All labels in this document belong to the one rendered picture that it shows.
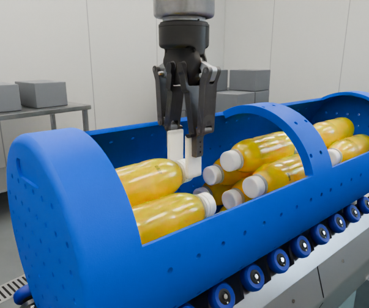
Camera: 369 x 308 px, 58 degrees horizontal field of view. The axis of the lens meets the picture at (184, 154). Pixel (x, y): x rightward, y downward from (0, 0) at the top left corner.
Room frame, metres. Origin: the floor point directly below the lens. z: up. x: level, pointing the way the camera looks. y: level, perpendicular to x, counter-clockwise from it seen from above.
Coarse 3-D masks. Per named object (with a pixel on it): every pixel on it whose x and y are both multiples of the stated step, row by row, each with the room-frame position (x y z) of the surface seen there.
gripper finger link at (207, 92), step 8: (208, 72) 0.47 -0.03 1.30; (200, 80) 0.48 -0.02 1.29; (208, 80) 0.47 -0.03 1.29; (216, 80) 0.48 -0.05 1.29; (200, 88) 0.48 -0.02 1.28; (208, 88) 0.48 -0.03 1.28; (216, 88) 0.49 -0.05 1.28; (200, 96) 0.48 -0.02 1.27; (208, 96) 0.48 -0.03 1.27; (216, 96) 0.49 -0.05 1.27; (200, 104) 0.48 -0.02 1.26; (208, 104) 0.48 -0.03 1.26; (200, 112) 0.48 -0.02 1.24; (208, 112) 0.48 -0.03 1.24; (200, 120) 0.48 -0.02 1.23; (208, 120) 0.48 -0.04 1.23; (200, 128) 0.48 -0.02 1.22
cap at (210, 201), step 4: (204, 192) 0.48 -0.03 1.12; (204, 196) 0.47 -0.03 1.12; (208, 196) 0.47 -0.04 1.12; (204, 200) 0.46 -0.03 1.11; (208, 200) 0.47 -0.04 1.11; (212, 200) 0.47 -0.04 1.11; (208, 204) 0.46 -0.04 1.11; (212, 204) 0.47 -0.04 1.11; (208, 208) 0.46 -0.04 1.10; (212, 208) 0.46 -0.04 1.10; (208, 212) 0.46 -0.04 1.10; (212, 212) 0.46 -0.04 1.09; (208, 216) 0.47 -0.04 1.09
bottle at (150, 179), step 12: (120, 168) 0.45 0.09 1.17; (132, 168) 0.45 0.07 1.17; (144, 168) 0.46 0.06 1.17; (156, 168) 0.46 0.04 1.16; (168, 168) 0.47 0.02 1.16; (180, 168) 0.50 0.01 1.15; (132, 180) 0.43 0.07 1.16; (144, 180) 0.44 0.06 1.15; (156, 180) 0.45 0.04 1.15; (168, 180) 0.46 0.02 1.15; (180, 180) 0.48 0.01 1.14; (132, 192) 0.42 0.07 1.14; (144, 192) 0.43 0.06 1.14; (156, 192) 0.45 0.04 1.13; (168, 192) 0.46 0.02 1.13; (132, 204) 0.42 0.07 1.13
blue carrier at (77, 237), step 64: (64, 128) 0.42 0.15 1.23; (128, 128) 0.53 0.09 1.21; (256, 128) 0.84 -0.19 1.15; (64, 192) 0.30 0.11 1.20; (192, 192) 0.69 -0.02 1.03; (320, 192) 0.53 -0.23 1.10; (64, 256) 0.29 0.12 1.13; (128, 256) 0.29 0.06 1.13; (192, 256) 0.34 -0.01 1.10; (256, 256) 0.45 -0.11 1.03
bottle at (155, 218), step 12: (180, 192) 0.45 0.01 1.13; (144, 204) 0.41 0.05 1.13; (156, 204) 0.41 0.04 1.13; (168, 204) 0.42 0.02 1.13; (180, 204) 0.42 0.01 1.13; (192, 204) 0.43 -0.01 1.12; (204, 204) 0.46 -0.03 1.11; (144, 216) 0.38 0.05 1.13; (156, 216) 0.39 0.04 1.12; (168, 216) 0.40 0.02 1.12; (180, 216) 0.41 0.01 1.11; (192, 216) 0.42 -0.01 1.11; (204, 216) 0.46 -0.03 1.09; (144, 228) 0.37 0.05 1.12; (156, 228) 0.38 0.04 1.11; (168, 228) 0.39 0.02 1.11; (180, 228) 0.41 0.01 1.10; (144, 240) 0.37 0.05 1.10
